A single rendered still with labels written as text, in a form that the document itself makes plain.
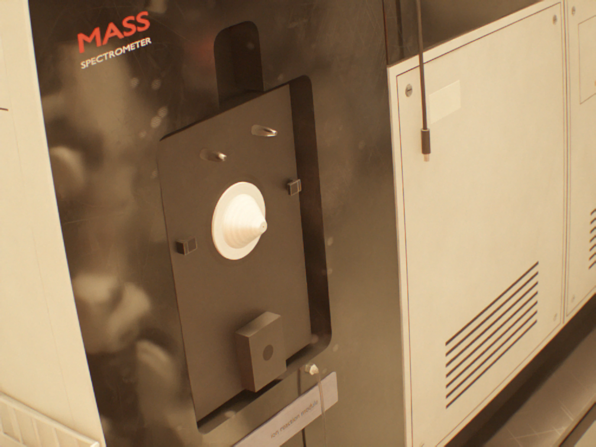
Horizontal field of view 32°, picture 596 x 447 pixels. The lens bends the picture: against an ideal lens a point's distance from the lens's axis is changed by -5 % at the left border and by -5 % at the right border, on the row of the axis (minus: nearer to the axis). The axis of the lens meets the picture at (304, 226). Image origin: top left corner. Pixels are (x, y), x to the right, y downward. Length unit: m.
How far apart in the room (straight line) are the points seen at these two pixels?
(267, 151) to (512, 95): 0.42
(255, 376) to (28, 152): 0.31
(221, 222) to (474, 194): 0.40
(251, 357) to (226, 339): 0.03
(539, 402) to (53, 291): 0.85
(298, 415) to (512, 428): 0.49
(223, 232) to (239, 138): 0.07
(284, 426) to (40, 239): 0.33
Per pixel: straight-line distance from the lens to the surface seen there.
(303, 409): 0.99
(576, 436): 1.50
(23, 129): 0.72
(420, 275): 1.11
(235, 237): 0.86
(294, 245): 0.94
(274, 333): 0.92
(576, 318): 1.63
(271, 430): 0.96
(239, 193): 0.87
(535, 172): 1.31
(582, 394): 1.49
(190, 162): 0.82
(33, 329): 0.81
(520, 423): 1.42
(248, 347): 0.90
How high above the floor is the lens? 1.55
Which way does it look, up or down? 24 degrees down
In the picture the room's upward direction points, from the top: 5 degrees counter-clockwise
